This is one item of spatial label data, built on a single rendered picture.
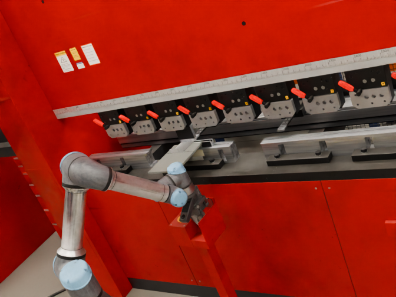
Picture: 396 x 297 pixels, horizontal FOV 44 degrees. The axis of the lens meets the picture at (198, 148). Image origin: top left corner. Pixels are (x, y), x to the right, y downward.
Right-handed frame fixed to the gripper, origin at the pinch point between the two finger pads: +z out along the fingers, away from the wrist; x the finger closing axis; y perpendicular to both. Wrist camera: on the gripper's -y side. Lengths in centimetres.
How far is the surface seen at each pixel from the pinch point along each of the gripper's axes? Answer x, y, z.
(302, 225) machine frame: -37.0, 22.6, 17.0
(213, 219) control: -5.0, 3.4, -2.3
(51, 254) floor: 220, 26, 75
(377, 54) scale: -83, 43, -54
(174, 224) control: 12.0, -4.3, -5.2
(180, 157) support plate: 16.1, 22.7, -25.0
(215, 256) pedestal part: 2.1, 0.0, 19.4
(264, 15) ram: -45, 42, -79
